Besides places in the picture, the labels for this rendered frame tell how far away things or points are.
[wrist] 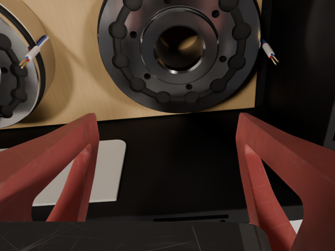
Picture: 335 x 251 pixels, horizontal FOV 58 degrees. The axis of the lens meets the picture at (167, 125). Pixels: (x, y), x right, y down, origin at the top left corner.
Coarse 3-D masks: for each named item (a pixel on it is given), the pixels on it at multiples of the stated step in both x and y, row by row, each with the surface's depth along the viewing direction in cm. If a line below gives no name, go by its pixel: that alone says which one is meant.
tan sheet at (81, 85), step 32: (32, 0) 20; (64, 0) 20; (96, 0) 20; (64, 32) 22; (96, 32) 22; (192, 32) 21; (64, 64) 23; (96, 64) 23; (256, 64) 23; (64, 96) 25; (96, 96) 25; (0, 128) 27
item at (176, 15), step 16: (160, 16) 17; (176, 16) 17; (192, 16) 17; (144, 32) 18; (160, 32) 18; (208, 32) 18; (144, 48) 18; (208, 48) 18; (144, 64) 19; (160, 64) 19; (192, 64) 19; (208, 64) 19; (176, 80) 20; (192, 80) 20
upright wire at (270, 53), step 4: (264, 40) 19; (264, 44) 19; (268, 44) 19; (264, 48) 19; (268, 48) 18; (268, 52) 18; (272, 52) 18; (268, 56) 18; (272, 56) 18; (272, 60) 18; (276, 60) 17; (276, 64) 17
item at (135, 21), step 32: (128, 0) 18; (160, 0) 17; (192, 0) 17; (224, 0) 17; (128, 32) 18; (224, 32) 18; (256, 32) 18; (128, 64) 20; (224, 64) 19; (128, 96) 21; (160, 96) 21; (192, 96) 21; (224, 96) 21
